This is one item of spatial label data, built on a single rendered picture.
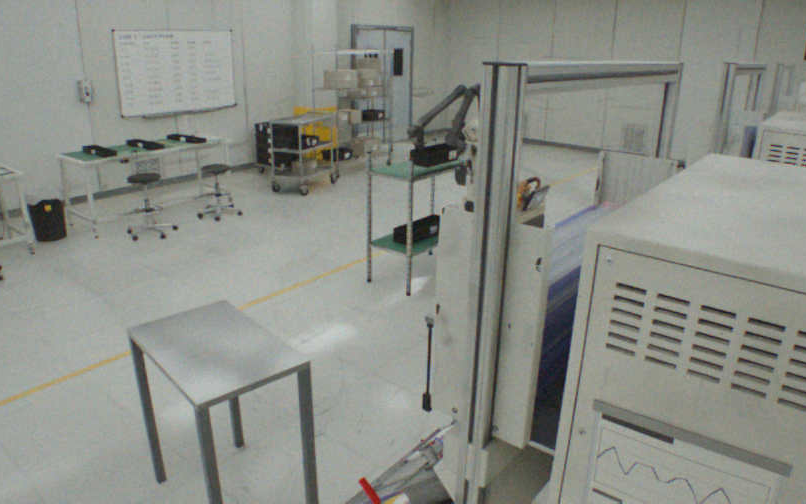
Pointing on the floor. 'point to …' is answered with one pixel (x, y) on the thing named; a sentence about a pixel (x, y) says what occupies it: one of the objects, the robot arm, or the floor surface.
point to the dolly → (274, 146)
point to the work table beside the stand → (219, 378)
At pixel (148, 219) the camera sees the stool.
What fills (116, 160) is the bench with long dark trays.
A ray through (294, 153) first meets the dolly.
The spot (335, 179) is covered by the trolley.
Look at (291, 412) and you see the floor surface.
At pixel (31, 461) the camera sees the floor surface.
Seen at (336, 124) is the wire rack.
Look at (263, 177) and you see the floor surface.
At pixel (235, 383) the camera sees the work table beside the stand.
